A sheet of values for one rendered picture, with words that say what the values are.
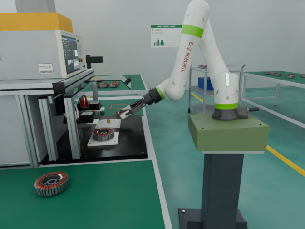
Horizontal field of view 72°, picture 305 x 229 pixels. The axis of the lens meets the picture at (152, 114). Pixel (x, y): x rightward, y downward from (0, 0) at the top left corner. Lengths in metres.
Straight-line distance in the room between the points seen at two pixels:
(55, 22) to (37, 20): 0.33
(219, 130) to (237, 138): 0.10
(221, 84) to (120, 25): 5.45
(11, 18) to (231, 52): 5.62
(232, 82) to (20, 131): 1.02
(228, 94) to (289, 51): 6.93
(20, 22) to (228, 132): 4.53
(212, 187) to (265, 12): 6.67
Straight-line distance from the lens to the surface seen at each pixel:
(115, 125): 1.34
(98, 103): 1.34
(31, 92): 0.95
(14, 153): 1.09
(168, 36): 6.49
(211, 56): 1.33
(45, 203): 0.84
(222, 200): 1.42
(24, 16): 4.99
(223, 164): 1.28
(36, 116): 1.03
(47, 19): 4.84
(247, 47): 7.30
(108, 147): 1.08
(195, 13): 1.18
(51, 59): 1.05
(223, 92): 1.17
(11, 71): 1.12
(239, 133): 1.09
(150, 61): 6.42
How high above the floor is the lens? 1.23
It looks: 17 degrees down
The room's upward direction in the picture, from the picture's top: 1 degrees counter-clockwise
